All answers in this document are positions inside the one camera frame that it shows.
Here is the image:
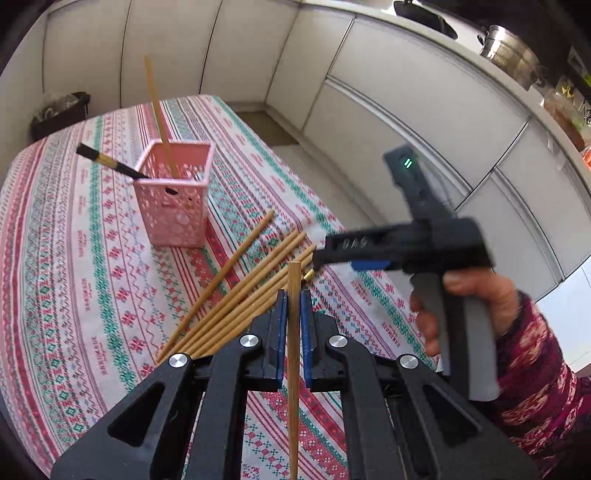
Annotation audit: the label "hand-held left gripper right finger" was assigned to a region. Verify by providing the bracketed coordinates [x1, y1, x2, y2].
[299, 289, 539, 480]

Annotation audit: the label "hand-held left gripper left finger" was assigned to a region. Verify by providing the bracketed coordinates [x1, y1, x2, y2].
[51, 288, 290, 480]

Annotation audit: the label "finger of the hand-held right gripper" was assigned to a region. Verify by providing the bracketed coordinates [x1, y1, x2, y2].
[318, 225, 408, 274]

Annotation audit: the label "pink plastic basket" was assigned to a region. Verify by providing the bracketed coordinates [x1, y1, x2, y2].
[133, 140, 217, 250]

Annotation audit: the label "person's right forearm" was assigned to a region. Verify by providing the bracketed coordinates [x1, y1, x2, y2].
[489, 291, 591, 480]

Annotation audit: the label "person's right hand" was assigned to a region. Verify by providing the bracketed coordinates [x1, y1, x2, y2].
[410, 271, 520, 358]

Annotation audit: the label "white kitchen cabinets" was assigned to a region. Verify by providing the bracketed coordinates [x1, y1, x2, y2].
[41, 0, 591, 301]

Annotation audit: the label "plastic bag of food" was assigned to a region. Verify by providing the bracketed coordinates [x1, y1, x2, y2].
[542, 85, 589, 151]

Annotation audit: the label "white countertop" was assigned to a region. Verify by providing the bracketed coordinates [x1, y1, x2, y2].
[300, 0, 591, 185]

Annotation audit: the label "steel pot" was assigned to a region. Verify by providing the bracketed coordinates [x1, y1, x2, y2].
[477, 25, 549, 91]

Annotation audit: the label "patterned tablecloth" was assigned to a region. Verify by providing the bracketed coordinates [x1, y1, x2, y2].
[0, 95, 451, 480]

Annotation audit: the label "black wok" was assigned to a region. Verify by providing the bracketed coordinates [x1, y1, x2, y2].
[392, 0, 459, 40]

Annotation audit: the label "dark trash bin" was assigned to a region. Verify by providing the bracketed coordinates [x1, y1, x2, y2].
[31, 91, 91, 142]

